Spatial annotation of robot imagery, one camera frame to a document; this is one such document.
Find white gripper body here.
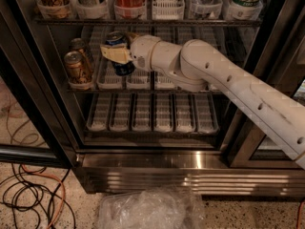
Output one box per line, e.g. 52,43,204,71
130,35,161,72

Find blue pepsi can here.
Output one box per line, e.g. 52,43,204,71
101,31,134,76

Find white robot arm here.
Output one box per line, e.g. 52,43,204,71
100,35,305,168

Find gold brown can rear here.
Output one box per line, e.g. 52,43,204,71
69,38,94,72

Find gold brown can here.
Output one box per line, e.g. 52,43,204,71
69,38,94,72
64,51,92,84

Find gold brown can front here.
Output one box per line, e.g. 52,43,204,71
64,51,92,84

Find white empty tray top shelf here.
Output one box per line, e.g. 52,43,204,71
152,0,185,20

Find stainless steel fridge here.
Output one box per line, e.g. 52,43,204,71
1,0,305,197

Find open fridge door left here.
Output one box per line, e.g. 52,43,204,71
0,2,76,168

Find clear plastic bag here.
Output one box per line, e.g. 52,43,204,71
97,186,205,229

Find middle wire shelf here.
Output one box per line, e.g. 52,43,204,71
66,88,224,94

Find wire shelf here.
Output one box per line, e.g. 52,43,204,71
66,88,224,94
35,17,262,27

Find top wire shelf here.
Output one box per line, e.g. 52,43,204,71
35,17,262,27

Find orange cable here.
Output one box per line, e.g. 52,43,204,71
19,164,67,229
295,198,305,229

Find black cables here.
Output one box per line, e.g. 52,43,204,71
0,162,77,229

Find orange cable right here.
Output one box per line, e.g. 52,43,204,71
295,198,305,229

